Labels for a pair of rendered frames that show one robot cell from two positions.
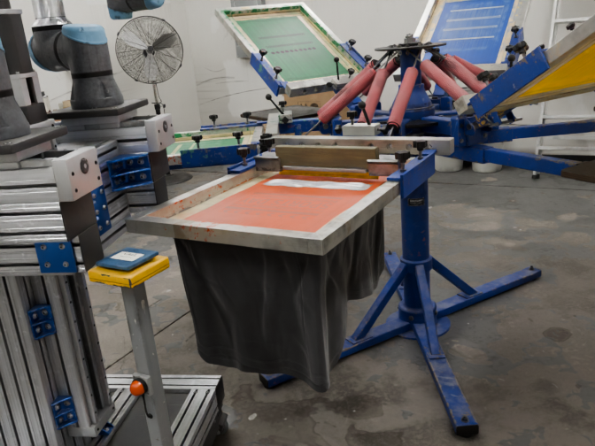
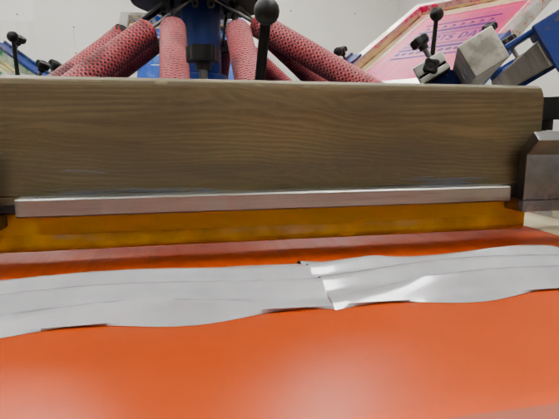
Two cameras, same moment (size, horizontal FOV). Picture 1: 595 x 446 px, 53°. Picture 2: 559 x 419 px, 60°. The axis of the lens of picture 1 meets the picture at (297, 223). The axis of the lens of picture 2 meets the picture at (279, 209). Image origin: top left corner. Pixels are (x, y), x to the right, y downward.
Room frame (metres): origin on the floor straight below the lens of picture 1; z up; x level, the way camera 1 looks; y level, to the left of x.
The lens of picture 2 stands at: (1.67, 0.10, 1.03)
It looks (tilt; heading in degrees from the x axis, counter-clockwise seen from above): 10 degrees down; 317
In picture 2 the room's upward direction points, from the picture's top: straight up
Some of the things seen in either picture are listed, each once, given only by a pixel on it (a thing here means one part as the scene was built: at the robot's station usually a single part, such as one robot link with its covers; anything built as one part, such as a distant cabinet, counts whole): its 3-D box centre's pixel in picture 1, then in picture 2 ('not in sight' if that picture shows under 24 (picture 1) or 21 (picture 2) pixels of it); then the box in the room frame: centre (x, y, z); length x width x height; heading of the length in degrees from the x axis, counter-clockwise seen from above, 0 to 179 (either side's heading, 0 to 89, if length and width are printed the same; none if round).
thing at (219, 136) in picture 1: (203, 125); not in sight; (2.63, 0.37, 1.05); 1.08 x 0.61 x 0.23; 89
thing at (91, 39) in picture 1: (85, 47); not in sight; (1.82, 0.56, 1.42); 0.13 x 0.12 x 0.14; 56
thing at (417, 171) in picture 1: (412, 173); not in sight; (1.78, -0.36, 0.98); 0.30 x 0.05 x 0.07; 149
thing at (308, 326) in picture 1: (249, 305); not in sight; (1.46, 0.15, 0.74); 0.45 x 0.03 x 0.43; 59
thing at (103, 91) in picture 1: (95, 88); not in sight; (1.82, 0.55, 1.31); 0.15 x 0.15 x 0.10
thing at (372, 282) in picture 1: (356, 280); not in sight; (1.56, -0.15, 0.74); 0.46 x 0.04 x 0.42; 149
